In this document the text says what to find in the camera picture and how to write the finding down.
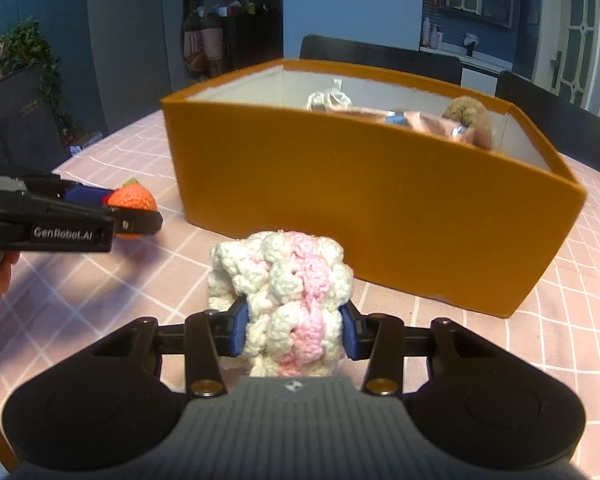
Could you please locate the orange crochet fruit toy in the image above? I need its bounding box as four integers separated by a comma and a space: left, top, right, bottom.
102, 178, 158, 211

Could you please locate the pink white crochet item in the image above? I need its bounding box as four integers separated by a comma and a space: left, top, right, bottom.
207, 231, 354, 377

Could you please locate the white drawstring pouch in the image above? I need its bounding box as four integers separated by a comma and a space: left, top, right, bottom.
306, 78, 352, 112

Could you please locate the brown plush toy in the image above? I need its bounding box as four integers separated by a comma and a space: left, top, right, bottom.
442, 96, 493, 151

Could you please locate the dark cabinet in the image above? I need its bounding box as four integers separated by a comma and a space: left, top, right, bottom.
0, 66, 69, 172

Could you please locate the green potted plant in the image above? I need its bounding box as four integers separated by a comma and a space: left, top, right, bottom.
1, 18, 76, 144

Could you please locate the orange cardboard box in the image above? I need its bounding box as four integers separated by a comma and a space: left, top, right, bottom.
162, 60, 586, 318

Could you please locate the black chair left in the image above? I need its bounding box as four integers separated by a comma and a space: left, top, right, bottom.
300, 35, 463, 86

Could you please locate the black chair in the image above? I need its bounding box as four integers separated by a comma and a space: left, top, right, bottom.
495, 70, 600, 172
300, 35, 463, 86

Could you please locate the black chair right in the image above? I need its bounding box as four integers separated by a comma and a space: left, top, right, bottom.
495, 70, 600, 172

